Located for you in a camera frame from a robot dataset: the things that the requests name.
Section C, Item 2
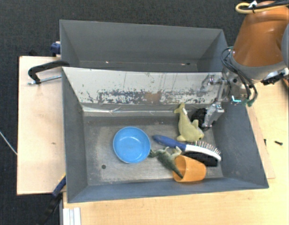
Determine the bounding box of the yellow-green plush dolphin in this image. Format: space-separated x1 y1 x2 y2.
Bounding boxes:
173 102 205 143

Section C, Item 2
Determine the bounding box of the blue bowl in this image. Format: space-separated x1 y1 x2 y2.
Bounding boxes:
112 126 151 165

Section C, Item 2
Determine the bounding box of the black round object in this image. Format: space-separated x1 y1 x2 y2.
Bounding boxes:
190 107 209 131

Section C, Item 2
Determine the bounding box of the blue and white hairbrush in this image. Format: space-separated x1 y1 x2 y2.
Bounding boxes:
152 135 222 162

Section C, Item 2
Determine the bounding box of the orange plastic cup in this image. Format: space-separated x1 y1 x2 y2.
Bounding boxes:
172 154 207 183

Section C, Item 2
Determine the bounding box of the black flat block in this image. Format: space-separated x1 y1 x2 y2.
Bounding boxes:
185 151 219 167

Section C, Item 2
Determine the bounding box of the grey metal bin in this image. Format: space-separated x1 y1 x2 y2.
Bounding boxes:
59 19 270 204

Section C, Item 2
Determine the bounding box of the green toy dinosaur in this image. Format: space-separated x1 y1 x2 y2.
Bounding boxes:
148 146 184 179

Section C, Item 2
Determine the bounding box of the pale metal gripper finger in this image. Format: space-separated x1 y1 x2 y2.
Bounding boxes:
201 102 225 129
196 73 227 97

